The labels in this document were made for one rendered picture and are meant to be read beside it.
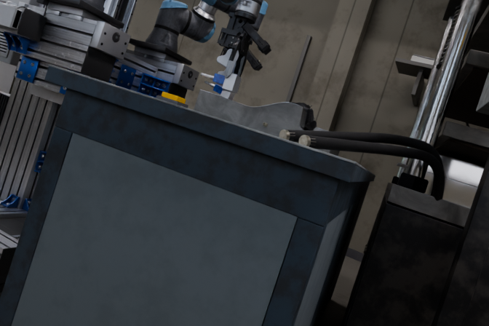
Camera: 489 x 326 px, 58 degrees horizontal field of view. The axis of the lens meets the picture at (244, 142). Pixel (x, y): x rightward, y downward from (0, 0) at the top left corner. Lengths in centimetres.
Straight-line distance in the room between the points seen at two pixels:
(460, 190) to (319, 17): 315
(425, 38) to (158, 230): 388
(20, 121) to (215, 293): 134
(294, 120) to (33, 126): 106
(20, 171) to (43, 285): 94
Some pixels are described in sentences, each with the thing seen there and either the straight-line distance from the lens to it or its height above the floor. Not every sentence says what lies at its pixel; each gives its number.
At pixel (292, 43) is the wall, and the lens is 475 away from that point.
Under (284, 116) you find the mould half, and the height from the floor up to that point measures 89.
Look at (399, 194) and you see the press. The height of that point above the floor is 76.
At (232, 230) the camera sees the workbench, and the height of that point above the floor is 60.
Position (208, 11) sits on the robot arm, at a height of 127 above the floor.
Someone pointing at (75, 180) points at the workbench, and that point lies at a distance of 103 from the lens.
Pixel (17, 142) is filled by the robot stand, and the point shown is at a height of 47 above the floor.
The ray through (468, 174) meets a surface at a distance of 197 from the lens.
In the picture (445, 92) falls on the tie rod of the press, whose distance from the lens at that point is 156.
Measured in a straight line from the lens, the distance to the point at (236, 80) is 140.
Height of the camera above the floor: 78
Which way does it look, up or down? 1 degrees down
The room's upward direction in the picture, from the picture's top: 18 degrees clockwise
